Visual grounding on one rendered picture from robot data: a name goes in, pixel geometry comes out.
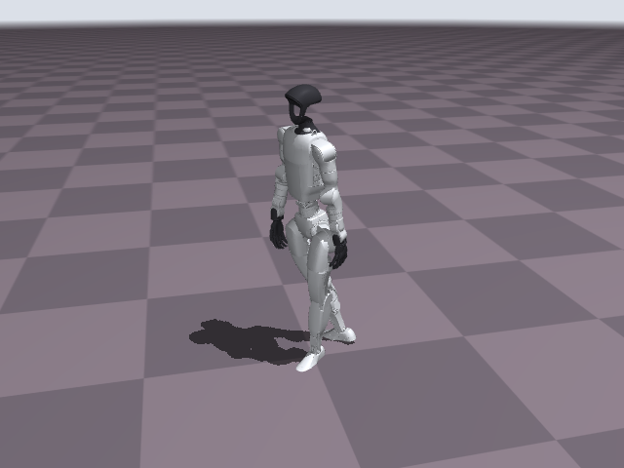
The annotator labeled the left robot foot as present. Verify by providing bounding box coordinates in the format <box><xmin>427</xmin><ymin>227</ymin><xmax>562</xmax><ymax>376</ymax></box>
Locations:
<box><xmin>295</xmin><ymin>345</ymin><xmax>326</xmax><ymax>371</ymax></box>

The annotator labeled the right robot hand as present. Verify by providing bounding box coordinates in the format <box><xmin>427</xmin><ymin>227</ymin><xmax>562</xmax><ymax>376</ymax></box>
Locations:
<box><xmin>269</xmin><ymin>208</ymin><xmax>288</xmax><ymax>249</ymax></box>

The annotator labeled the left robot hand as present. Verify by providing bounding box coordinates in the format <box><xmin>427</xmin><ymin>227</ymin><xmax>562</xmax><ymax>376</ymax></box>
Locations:
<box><xmin>330</xmin><ymin>234</ymin><xmax>347</xmax><ymax>269</ymax></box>

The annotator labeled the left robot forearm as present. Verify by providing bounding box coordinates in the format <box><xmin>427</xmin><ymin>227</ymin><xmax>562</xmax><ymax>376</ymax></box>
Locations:
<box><xmin>326</xmin><ymin>190</ymin><xmax>347</xmax><ymax>243</ymax></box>

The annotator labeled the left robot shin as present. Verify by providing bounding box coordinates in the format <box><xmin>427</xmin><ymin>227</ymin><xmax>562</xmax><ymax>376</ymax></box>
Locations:
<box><xmin>308</xmin><ymin>291</ymin><xmax>332</xmax><ymax>356</ymax></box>

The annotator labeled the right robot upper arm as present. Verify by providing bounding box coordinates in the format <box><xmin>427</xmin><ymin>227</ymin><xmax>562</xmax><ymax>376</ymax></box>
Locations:
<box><xmin>275</xmin><ymin>126</ymin><xmax>291</xmax><ymax>183</ymax></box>

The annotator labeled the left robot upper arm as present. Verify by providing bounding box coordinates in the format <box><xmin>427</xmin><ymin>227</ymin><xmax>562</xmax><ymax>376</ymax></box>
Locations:
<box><xmin>311</xmin><ymin>138</ymin><xmax>338</xmax><ymax>205</ymax></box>

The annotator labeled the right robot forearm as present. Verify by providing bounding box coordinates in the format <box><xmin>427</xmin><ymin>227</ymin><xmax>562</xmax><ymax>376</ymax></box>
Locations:
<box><xmin>270</xmin><ymin>176</ymin><xmax>289</xmax><ymax>217</ymax></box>

